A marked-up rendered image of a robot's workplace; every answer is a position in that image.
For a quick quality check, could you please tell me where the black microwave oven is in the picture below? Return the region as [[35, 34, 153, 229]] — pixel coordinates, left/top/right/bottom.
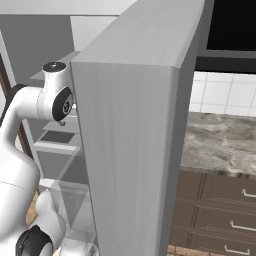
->
[[194, 0, 256, 75]]

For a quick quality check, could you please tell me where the grey fridge door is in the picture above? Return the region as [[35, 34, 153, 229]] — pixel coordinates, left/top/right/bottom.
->
[[70, 0, 206, 256]]

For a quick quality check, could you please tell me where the pale grey fridge shelf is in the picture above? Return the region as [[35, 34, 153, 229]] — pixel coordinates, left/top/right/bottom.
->
[[42, 119, 82, 135], [33, 129, 84, 157]]

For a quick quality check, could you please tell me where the silver drawer handle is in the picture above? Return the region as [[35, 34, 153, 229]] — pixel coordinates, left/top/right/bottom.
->
[[241, 188, 256, 199], [229, 219, 256, 233], [223, 244, 251, 256]]

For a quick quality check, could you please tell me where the brown drawer front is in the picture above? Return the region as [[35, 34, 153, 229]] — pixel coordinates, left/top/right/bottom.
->
[[171, 203, 256, 242], [168, 229, 256, 256], [175, 170, 256, 212]]

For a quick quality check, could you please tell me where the clear fridge drawer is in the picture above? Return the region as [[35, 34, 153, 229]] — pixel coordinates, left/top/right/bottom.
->
[[37, 178, 100, 256]]

